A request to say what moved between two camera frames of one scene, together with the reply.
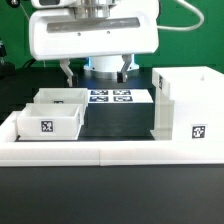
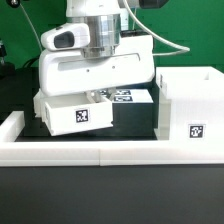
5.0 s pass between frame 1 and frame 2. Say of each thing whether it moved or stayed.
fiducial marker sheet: stayed
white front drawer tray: moved
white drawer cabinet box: stayed
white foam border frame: stayed
